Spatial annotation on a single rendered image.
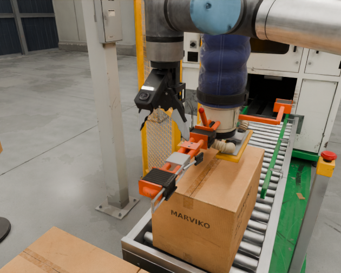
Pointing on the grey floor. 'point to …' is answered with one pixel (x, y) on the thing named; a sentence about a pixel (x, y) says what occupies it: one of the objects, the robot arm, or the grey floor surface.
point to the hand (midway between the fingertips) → (162, 137)
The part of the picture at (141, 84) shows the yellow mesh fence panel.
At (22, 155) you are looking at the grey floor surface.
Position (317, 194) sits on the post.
